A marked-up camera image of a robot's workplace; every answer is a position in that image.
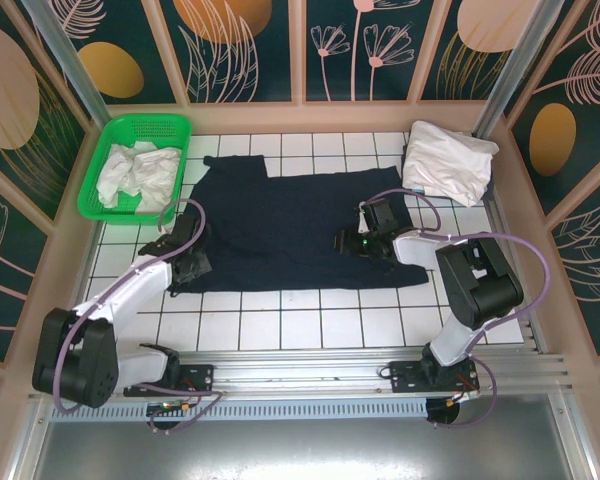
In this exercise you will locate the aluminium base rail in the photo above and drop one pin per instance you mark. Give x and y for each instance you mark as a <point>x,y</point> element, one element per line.
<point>290,370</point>

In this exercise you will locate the navy blue t-shirt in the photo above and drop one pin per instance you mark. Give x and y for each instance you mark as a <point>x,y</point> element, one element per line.
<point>290,225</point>

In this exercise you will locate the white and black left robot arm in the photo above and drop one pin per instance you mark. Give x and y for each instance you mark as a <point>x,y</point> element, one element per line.
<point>130,290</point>

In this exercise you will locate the white crumpled t-shirt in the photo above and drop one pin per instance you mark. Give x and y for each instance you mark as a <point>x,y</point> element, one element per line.
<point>147,172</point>

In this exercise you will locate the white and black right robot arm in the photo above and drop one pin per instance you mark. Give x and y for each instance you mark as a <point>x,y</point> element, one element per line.
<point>480,285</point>

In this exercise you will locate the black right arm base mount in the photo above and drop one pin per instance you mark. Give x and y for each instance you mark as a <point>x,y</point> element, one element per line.
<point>405,375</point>

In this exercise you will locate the white folded t-shirt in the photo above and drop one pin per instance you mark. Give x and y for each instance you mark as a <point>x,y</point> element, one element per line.
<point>450,160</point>

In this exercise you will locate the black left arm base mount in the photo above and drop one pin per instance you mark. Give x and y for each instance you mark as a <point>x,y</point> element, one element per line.
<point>200,375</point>

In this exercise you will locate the green plastic basket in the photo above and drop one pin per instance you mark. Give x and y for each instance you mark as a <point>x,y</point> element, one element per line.
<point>91,200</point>

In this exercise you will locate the aluminium frame post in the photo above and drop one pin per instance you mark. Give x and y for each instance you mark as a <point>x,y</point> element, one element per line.
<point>510,65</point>
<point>65,55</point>

